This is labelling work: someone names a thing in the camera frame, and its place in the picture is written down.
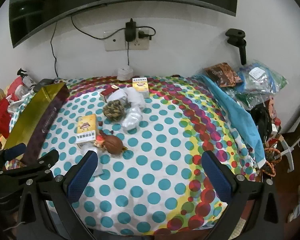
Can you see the white plastic stand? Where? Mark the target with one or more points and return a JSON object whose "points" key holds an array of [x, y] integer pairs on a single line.
{"points": [[288, 152]]}

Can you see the gold tin tray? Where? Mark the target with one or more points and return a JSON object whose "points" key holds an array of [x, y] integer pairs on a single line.
{"points": [[32, 115]]}

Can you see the polka dot tablecloth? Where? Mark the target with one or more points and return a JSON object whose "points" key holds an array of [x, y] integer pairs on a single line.
{"points": [[152, 155]]}

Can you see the red plastic bag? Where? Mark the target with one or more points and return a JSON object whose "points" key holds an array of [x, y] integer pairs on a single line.
{"points": [[15, 85]]}

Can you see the red paper bag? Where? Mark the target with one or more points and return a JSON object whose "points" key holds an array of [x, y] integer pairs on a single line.
{"points": [[0, 117]]}

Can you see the clear plastic jar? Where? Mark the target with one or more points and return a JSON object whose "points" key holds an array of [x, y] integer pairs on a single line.
{"points": [[21, 90]]}

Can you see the plastic bag of packets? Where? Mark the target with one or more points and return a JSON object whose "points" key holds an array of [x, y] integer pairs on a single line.
{"points": [[262, 85]]}

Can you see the brown snack packet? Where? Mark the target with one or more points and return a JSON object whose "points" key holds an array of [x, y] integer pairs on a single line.
{"points": [[222, 75]]}

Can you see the crumpled white plastic bag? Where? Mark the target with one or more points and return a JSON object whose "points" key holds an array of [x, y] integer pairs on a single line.
{"points": [[17, 102]]}

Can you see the small red box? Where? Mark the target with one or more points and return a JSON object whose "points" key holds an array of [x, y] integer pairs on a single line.
{"points": [[105, 93]]}

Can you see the blue cloth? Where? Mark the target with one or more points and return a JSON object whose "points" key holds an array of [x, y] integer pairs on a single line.
{"points": [[237, 115]]}

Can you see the clear plastic bag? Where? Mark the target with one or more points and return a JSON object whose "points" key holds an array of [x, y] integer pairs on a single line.
{"points": [[132, 120]]}

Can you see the white wall socket plate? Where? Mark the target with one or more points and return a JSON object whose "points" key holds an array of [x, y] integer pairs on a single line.
{"points": [[115, 43]]}

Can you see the black set-top box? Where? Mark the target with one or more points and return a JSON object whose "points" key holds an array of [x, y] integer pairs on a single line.
{"points": [[43, 82]]}

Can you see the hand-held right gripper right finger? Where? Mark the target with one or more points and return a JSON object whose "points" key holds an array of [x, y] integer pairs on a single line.
{"points": [[216, 177]]}

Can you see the white mesh sock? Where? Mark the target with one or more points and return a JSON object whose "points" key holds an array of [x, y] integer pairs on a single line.
{"points": [[136, 98]]}

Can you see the brown football toy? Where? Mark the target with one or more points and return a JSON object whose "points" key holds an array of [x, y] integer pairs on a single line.
{"points": [[113, 143]]}

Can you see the yellow medicine box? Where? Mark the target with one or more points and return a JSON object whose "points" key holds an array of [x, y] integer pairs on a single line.
{"points": [[86, 130], [140, 86]]}

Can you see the black spray bottle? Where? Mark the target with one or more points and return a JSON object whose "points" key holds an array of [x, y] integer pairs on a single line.
{"points": [[27, 80]]}

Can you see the black wall bracket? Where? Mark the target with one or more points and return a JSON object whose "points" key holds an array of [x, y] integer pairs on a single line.
{"points": [[242, 52]]}

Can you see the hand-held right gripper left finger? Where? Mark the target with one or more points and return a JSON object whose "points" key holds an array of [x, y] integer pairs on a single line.
{"points": [[82, 177]]}

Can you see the black power adapter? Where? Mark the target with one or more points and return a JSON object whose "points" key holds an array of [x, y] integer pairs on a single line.
{"points": [[130, 30]]}

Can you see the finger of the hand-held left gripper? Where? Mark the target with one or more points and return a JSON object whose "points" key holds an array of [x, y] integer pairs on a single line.
{"points": [[43, 161], [15, 150]]}

